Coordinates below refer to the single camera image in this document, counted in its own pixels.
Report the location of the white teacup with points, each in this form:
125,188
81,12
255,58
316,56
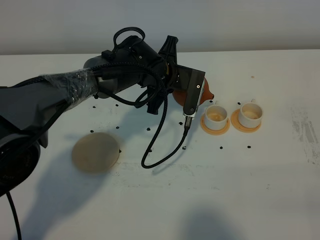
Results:
250,114
215,117

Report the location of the brown clay teapot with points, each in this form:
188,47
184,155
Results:
206,92

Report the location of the left orange saucer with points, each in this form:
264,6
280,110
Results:
214,132

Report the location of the left white teacup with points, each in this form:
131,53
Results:
215,117

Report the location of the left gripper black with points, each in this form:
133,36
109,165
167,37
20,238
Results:
169,53

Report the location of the right orange saucer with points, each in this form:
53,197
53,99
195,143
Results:
236,124

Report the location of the beige round teapot coaster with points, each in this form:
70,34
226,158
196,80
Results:
95,153

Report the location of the right white teacup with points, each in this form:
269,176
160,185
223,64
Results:
250,114

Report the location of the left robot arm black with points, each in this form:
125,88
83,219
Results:
28,109

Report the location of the orange saucer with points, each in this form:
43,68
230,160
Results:
214,132
236,124

